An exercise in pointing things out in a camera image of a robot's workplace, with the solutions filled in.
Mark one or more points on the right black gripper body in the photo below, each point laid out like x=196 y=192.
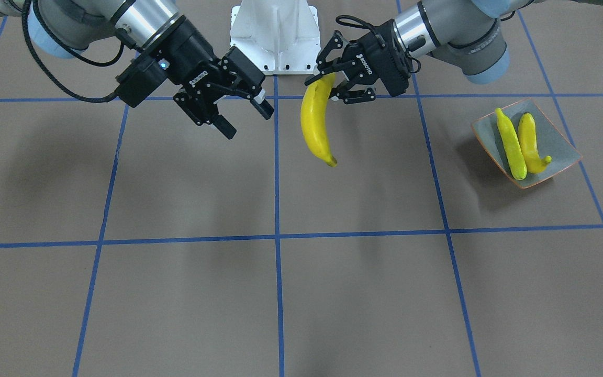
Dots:
x=192 y=62

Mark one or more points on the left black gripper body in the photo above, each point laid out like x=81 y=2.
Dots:
x=373 y=52

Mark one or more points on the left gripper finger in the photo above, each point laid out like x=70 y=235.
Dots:
x=328 y=58
x=353 y=90

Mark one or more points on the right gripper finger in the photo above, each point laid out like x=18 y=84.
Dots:
x=245 y=80
x=200 y=107

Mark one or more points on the yellow banana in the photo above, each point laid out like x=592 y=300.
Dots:
x=511 y=145
x=313 y=118
x=528 y=140

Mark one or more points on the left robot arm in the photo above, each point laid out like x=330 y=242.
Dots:
x=465 y=34

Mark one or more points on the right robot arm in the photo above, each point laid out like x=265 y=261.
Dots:
x=97 y=32

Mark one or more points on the grey square plate orange rim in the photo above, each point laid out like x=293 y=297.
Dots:
x=550 y=142

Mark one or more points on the brown paper table cover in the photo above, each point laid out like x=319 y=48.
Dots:
x=135 y=243

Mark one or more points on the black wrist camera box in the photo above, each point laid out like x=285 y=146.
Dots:
x=139 y=80

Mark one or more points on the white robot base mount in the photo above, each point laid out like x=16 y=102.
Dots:
x=279 y=37

